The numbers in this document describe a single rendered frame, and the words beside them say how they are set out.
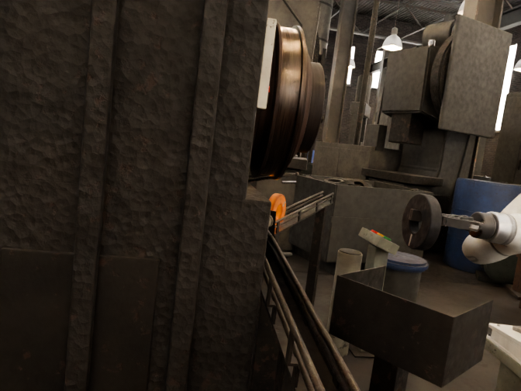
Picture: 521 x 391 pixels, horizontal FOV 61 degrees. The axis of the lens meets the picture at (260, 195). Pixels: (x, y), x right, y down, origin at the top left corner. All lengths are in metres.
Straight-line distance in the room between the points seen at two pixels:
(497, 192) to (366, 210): 1.44
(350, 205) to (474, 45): 2.24
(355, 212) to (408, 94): 1.83
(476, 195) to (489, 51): 1.50
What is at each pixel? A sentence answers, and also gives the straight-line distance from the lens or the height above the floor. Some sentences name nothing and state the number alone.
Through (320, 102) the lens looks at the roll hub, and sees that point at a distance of 1.31.
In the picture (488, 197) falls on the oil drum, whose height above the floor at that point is 0.74.
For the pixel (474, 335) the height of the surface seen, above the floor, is 0.66.
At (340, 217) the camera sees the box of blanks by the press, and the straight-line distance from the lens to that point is 3.58.
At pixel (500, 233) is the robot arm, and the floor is 0.82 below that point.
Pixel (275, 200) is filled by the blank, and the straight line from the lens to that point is 1.87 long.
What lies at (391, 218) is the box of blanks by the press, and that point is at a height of 0.50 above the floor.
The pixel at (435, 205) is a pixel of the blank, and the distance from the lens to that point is 1.26.
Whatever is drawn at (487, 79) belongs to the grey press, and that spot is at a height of 1.90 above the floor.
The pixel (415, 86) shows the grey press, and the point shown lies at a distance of 5.02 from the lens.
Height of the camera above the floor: 0.99
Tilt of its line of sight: 7 degrees down
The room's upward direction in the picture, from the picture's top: 7 degrees clockwise
